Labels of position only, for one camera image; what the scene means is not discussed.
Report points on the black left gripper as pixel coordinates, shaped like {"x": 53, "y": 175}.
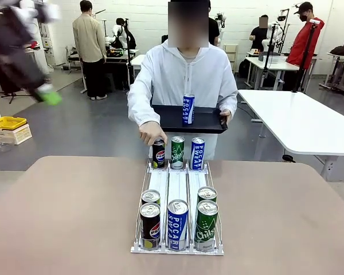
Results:
{"x": 14, "y": 57}

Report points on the black plastic serving tray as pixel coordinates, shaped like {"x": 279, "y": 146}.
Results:
{"x": 206, "y": 120}

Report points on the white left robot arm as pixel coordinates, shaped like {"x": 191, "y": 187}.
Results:
{"x": 47, "y": 10}

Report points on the person's left forearm white sleeve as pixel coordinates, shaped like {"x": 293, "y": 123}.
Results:
{"x": 229, "y": 97}

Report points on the person's right forearm white sleeve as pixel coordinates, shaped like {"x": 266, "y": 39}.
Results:
{"x": 143, "y": 111}

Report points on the person in white hoodie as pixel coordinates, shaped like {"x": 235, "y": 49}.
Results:
{"x": 186, "y": 74}

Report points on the person in black t-shirt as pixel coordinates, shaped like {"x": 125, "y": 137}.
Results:
{"x": 213, "y": 31}

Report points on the black-shirted person at robot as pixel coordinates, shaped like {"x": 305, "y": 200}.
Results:
{"x": 259, "y": 34}

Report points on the person's right hand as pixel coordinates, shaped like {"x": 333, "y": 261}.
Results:
{"x": 150, "y": 133}

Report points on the person's left hand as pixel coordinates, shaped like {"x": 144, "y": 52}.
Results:
{"x": 226, "y": 114}

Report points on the black tripod with bag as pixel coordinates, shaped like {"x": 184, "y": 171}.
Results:
{"x": 13, "y": 96}

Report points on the yellow plastic crate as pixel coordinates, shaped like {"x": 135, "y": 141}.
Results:
{"x": 7, "y": 122}

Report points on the white plastic crate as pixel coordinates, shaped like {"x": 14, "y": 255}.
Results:
{"x": 14, "y": 136}

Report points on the man in beige jacket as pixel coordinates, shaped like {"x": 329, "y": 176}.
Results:
{"x": 90, "y": 43}

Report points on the clear plastic bowl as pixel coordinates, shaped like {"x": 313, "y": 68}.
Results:
{"x": 1, "y": 146}

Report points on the small black Pepsi can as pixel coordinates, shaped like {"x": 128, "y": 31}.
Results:
{"x": 158, "y": 157}

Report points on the white can dispenser rack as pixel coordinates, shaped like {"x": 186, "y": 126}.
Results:
{"x": 157, "y": 183}

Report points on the small green Chilsung can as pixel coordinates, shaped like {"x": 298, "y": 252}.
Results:
{"x": 177, "y": 153}

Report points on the small blue Pocari Sweat can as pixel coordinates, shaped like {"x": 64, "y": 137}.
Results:
{"x": 198, "y": 154}

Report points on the white drawer cart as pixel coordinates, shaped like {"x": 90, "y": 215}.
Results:
{"x": 230, "y": 57}

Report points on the black backpack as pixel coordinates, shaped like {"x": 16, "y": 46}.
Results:
{"x": 244, "y": 68}

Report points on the thin black stand pole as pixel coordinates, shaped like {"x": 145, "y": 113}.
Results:
{"x": 268, "y": 57}

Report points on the white work table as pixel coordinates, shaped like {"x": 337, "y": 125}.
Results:
{"x": 275, "y": 64}

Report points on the large white table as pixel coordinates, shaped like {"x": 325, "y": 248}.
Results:
{"x": 298, "y": 120}

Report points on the man in red jacket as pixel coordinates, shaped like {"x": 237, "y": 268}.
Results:
{"x": 301, "y": 43}

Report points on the black camera stand pole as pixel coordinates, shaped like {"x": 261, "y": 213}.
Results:
{"x": 305, "y": 57}

